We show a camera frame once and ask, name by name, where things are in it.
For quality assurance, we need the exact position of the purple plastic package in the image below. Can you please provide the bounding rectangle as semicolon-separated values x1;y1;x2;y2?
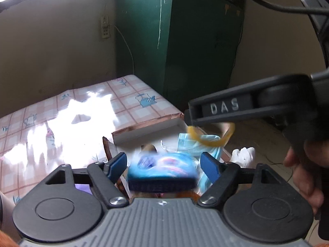
75;184;93;195

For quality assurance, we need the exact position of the shallow cardboard box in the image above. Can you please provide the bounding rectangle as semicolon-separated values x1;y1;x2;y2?
96;117;231;162

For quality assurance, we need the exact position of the pink checked teapot tablecloth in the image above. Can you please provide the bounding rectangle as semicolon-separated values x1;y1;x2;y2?
1;75;183;202

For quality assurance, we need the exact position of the person's right hand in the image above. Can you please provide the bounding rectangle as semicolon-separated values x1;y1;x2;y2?
283;141;328;215

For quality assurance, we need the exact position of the yellow tape roll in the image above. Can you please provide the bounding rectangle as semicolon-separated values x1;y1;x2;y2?
187;122;235;148

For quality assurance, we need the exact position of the white cup with black lid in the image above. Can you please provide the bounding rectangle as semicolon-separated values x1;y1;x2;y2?
0;192;21;242

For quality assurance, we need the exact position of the blue tissue pack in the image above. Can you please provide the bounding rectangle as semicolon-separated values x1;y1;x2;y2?
127;152;198;193

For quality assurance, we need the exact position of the blue face mask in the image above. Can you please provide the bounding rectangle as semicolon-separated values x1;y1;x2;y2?
161;133;222;195

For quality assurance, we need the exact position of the person's left hand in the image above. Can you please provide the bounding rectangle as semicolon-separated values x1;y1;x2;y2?
0;231;19;247

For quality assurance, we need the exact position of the green cabinet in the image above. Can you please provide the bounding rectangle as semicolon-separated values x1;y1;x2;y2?
114;0;245;109

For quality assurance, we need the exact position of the white soft toy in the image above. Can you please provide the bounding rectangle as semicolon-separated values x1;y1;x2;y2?
230;147;256;168

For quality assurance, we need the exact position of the white wall socket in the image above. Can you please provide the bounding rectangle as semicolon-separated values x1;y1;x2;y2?
100;15;110;39

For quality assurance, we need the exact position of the white cable on wall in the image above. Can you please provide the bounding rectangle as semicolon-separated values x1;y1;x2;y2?
104;0;136;75

